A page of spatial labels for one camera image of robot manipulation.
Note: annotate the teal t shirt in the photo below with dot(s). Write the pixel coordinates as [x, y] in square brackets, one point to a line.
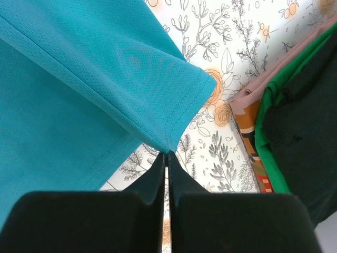
[83, 85]

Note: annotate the black folded t shirt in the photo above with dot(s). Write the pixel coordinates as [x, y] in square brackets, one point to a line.
[301, 131]

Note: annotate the floral table mat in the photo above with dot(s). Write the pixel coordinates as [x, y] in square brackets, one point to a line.
[234, 42]

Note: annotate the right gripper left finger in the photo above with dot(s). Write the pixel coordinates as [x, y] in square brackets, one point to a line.
[85, 221]

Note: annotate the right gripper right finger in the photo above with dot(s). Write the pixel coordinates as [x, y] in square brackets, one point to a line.
[202, 221]

